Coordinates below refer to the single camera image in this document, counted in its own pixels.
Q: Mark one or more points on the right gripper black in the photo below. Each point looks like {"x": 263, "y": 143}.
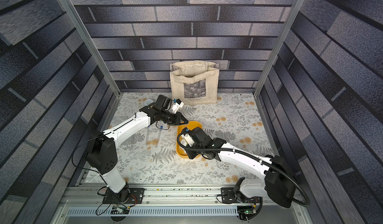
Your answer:
{"x": 194, "y": 149}

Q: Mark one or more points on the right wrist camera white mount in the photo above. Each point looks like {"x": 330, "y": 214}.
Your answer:
{"x": 186, "y": 138}

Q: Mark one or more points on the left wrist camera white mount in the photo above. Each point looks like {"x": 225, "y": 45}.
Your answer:
{"x": 176, "y": 105}

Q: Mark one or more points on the beige canvas tote bag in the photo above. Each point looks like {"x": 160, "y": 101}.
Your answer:
{"x": 194, "y": 82}

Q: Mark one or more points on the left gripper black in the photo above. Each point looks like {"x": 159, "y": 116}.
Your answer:
{"x": 178, "y": 120}

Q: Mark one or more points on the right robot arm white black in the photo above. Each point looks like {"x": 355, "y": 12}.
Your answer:
{"x": 276, "y": 178}

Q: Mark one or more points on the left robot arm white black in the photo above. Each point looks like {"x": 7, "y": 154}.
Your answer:
{"x": 102, "y": 150}

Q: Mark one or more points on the left controller board with wires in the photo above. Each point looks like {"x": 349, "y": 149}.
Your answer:
{"x": 119, "y": 212}

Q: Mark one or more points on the right controller board green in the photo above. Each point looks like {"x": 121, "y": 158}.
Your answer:
{"x": 246, "y": 213}

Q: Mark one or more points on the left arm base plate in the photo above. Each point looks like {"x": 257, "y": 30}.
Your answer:
{"x": 126, "y": 196}

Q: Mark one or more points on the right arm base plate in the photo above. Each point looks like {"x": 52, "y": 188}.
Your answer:
{"x": 230, "y": 196}

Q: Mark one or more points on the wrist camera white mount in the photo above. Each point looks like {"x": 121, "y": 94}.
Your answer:
{"x": 186, "y": 138}
{"x": 176, "y": 105}

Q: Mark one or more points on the test tube blue cap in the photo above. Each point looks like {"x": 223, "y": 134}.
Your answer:
{"x": 159, "y": 136}
{"x": 147, "y": 135}

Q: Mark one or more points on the aluminium mounting rail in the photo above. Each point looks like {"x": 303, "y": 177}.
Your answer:
{"x": 161, "y": 204}

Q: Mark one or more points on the yellow plastic tray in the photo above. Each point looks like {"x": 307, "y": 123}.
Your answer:
{"x": 191, "y": 125}

